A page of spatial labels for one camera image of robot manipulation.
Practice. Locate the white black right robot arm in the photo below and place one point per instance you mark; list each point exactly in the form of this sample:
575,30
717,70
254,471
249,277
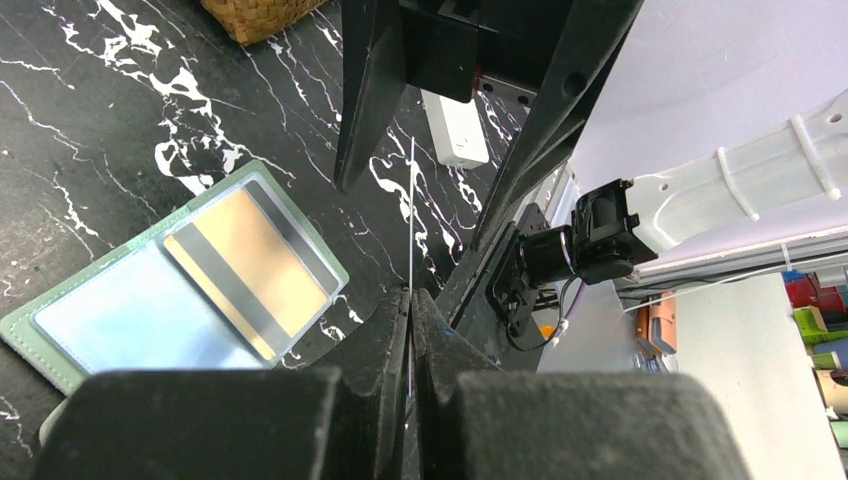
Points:
629,222

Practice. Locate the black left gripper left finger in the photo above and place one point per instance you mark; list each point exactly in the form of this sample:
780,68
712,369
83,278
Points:
341,417

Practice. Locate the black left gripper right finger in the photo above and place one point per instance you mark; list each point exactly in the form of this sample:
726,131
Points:
477,421

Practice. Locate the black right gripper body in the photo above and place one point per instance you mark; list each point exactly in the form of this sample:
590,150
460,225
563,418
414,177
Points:
457,48

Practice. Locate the white rectangular box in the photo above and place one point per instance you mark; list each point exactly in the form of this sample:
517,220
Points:
456,132

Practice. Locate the mint green card holder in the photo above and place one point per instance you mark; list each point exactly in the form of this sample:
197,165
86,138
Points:
135,308

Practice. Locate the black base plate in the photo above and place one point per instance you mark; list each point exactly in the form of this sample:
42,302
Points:
488,300

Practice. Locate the wicker divided tray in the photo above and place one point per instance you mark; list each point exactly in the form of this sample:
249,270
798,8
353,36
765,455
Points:
250,21

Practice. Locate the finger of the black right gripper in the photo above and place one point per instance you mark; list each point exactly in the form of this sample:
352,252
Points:
374,79
590,35

